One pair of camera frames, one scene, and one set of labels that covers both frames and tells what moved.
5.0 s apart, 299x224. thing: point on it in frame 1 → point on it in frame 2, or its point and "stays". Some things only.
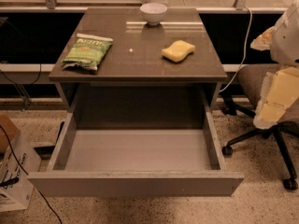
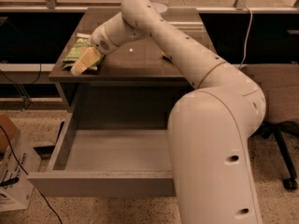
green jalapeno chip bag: x=87 y=51 stays
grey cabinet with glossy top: x=115 y=70 stays
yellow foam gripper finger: x=280 y=88 → x=102 y=42
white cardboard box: x=15 y=188 stays
